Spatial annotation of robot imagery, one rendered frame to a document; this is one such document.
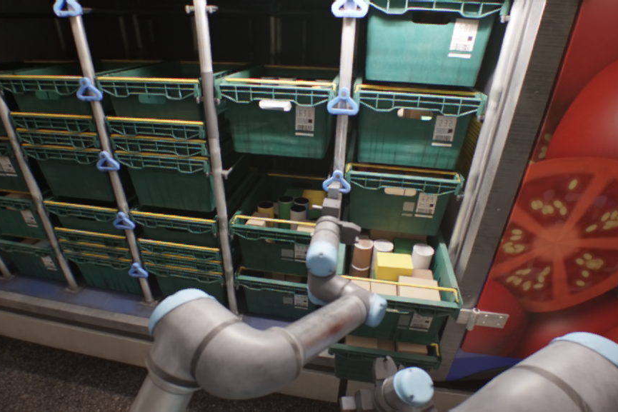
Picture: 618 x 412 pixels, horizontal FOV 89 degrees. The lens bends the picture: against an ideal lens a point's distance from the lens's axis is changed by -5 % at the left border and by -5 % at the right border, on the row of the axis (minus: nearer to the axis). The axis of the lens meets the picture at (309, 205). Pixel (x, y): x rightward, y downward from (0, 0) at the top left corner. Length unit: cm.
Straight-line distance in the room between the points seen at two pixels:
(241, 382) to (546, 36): 97
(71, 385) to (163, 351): 200
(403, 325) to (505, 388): 81
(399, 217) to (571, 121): 60
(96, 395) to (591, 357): 236
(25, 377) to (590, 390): 273
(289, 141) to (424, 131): 45
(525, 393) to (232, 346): 37
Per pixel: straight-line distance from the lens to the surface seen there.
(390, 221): 129
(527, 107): 103
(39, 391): 267
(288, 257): 142
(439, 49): 112
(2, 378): 287
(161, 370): 62
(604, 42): 108
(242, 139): 123
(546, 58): 103
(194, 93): 122
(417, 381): 80
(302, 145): 118
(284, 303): 160
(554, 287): 137
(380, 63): 111
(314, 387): 176
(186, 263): 162
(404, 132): 115
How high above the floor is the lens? 189
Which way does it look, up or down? 29 degrees down
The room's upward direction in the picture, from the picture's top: 2 degrees clockwise
